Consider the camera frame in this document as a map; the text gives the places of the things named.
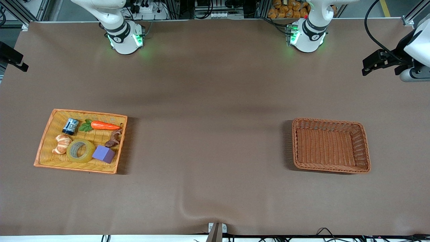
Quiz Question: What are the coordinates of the brown table cloth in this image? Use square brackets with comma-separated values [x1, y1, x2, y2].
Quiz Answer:
[0, 18, 430, 236]

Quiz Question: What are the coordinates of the brown wicker basket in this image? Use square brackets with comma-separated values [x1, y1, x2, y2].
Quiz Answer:
[292, 118, 371, 174]

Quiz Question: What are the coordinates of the purple foam block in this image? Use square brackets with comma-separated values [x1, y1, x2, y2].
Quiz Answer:
[92, 145, 116, 164]

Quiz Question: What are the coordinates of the aluminium frame profile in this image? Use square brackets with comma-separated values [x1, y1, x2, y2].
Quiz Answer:
[0, 0, 51, 31]
[401, 0, 425, 27]

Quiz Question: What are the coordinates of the white power strip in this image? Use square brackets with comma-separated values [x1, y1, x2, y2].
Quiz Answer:
[133, 0, 168, 20]

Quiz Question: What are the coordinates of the brown toy figurine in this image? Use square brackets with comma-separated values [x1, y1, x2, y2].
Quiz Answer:
[104, 129, 123, 148]

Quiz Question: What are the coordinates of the yellow packing tape roll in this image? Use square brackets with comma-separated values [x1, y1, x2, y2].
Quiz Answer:
[66, 139, 96, 164]

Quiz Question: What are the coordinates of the toy croissant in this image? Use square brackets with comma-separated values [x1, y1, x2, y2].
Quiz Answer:
[52, 134, 72, 155]

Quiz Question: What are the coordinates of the orange toy carrot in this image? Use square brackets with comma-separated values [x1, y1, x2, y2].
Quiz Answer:
[79, 119, 124, 132]

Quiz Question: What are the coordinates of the blue silver can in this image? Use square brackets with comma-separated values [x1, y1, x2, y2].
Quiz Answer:
[62, 118, 80, 136]

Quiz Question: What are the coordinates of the orange woven tray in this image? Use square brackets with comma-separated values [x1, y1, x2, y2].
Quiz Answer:
[34, 109, 128, 174]

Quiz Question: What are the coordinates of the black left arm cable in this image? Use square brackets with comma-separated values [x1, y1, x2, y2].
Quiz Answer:
[364, 0, 409, 65]

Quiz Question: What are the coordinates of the metal table edge bracket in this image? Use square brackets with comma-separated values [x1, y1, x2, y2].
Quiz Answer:
[208, 223, 227, 242]

